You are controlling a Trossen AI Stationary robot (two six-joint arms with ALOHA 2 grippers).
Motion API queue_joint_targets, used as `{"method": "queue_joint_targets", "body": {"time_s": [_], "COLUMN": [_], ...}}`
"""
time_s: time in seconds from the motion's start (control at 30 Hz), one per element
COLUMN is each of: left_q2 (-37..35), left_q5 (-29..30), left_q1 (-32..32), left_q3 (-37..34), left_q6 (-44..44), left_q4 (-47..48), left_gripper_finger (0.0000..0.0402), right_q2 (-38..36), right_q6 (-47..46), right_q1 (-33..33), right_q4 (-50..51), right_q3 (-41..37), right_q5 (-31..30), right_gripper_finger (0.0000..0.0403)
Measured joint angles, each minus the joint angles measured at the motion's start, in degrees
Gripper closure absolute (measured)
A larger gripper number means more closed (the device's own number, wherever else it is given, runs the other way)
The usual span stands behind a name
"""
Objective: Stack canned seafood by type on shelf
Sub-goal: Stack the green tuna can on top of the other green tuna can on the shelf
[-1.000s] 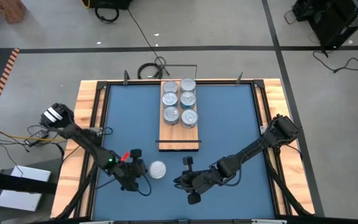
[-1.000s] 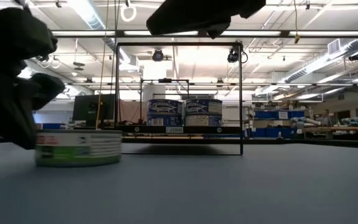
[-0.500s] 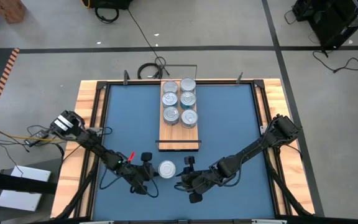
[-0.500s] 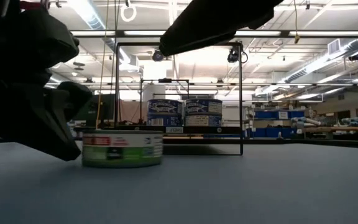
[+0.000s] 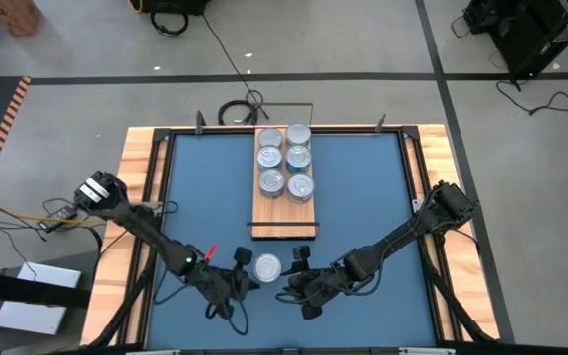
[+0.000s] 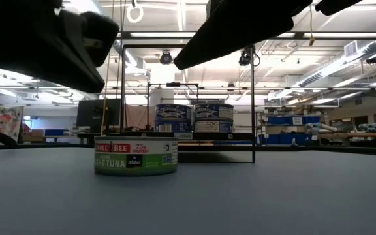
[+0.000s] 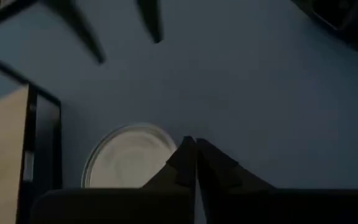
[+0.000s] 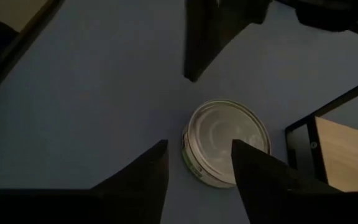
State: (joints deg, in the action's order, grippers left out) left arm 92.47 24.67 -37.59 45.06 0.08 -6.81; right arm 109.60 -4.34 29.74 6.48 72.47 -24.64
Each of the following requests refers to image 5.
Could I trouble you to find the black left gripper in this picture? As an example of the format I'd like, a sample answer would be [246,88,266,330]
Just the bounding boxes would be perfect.
[197,268,262,320]

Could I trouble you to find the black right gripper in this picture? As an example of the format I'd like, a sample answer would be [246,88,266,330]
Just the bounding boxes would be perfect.
[279,244,347,308]

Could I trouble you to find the dark blue albacore tuna can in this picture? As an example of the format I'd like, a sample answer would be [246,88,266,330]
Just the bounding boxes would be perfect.
[286,172,316,205]
[252,252,283,284]

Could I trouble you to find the silver-lidded tuna can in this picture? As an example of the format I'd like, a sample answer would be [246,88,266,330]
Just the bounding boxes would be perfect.
[257,168,287,200]
[257,127,284,148]

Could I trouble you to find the teal yellowfin tuna can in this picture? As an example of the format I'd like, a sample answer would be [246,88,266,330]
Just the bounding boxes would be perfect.
[285,145,313,174]

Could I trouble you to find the green white tuna can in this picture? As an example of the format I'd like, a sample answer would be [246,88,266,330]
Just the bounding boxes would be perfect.
[284,122,313,148]
[255,145,284,172]

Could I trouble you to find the black power adapter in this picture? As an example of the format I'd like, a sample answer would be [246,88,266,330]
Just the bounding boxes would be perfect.
[36,204,79,233]

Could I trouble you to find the white panel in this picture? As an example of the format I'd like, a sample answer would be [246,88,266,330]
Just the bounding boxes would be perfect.
[0,260,83,336]

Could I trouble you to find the black beam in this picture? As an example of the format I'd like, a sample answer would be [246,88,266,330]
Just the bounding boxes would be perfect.
[0,268,93,310]

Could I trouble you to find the black equipment case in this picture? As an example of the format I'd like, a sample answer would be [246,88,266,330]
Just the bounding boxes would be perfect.
[140,0,212,16]

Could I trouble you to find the orange black hazard strip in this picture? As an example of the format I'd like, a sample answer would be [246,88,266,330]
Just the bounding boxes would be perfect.
[0,75,33,201]

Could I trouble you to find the black computer cart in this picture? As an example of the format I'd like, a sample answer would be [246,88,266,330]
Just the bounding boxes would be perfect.
[462,0,568,80]

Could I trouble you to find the cardboard box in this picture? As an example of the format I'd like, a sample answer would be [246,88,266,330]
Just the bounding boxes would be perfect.
[0,0,42,39]

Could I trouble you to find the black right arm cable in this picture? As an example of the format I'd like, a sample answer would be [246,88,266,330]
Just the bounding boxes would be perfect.
[274,255,384,306]

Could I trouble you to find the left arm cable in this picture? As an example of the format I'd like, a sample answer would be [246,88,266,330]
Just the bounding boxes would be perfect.
[153,268,250,337]

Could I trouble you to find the wooden shelf with black frame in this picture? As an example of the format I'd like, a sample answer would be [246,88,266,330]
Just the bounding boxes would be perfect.
[247,101,321,242]

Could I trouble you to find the white bracket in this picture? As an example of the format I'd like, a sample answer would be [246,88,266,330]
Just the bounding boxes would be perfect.
[398,346,457,355]

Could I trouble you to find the coiled black cable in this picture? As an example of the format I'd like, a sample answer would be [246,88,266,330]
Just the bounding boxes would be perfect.
[217,98,260,127]
[149,10,190,38]

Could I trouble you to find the black aluminium table frame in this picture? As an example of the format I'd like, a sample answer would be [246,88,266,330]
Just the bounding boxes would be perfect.
[84,125,500,355]

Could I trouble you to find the long black floor cable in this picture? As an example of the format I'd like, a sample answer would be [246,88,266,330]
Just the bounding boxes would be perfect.
[201,13,269,121]

